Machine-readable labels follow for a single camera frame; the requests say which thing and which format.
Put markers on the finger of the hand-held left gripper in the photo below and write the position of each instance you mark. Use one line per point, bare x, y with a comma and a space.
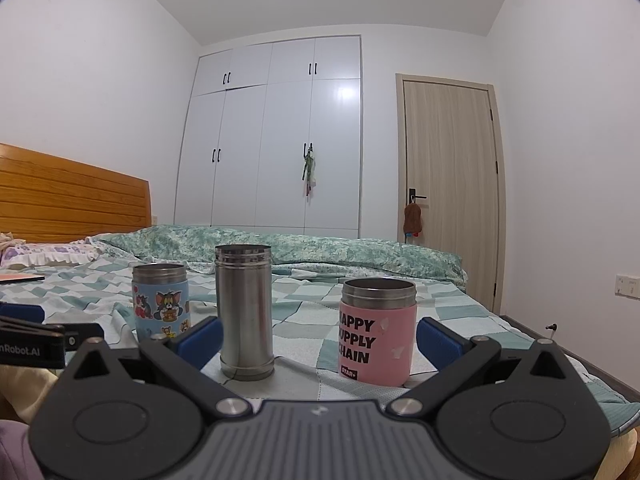
20, 312

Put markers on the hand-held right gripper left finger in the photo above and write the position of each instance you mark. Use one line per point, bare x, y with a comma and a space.
202, 341

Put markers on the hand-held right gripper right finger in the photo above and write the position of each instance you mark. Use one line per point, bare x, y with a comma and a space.
440, 342

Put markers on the tall steel cup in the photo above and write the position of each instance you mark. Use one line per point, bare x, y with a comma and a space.
245, 310

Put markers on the blue cartoon steel cup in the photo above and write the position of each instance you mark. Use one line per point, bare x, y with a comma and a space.
160, 305

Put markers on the pink lettered steel cup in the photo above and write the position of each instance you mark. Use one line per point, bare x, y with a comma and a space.
375, 340

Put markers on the pink flat phone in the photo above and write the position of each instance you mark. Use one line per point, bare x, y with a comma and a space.
20, 278

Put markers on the cream blanket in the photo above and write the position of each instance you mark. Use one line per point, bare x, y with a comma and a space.
25, 385

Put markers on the purple floral pillow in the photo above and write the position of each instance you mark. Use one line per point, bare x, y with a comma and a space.
45, 252

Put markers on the purple cloth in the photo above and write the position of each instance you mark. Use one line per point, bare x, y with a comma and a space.
17, 450

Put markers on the checkered bed sheet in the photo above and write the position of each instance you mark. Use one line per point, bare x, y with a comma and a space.
300, 305

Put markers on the wooden headboard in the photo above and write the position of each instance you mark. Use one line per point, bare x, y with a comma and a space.
70, 195

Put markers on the green floral quilt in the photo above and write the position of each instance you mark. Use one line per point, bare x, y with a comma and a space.
300, 247

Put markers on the light wooden door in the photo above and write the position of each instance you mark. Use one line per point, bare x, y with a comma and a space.
455, 185

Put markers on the white wardrobe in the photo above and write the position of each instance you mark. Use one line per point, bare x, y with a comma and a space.
260, 150

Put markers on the green hanging toy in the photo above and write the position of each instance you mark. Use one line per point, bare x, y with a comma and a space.
308, 165

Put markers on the white wall socket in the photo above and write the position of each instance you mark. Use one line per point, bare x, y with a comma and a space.
628, 286

